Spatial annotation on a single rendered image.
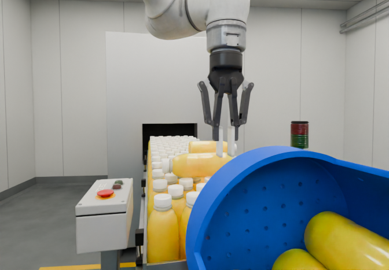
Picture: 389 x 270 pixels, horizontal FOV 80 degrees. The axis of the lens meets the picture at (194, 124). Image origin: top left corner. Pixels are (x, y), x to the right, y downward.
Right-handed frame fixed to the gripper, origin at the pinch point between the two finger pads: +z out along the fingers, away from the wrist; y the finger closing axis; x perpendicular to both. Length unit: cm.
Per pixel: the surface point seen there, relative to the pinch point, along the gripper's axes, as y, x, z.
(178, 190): -10.4, 4.2, 12.3
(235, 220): -4.5, -19.0, 9.7
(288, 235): 4.3, -18.9, 12.9
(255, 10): 186, 380, -209
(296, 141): 35.2, 24.3, 3.5
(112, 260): -26.3, 6.0, 29.1
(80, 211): -31.0, -2.0, 13.3
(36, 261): -117, 171, 123
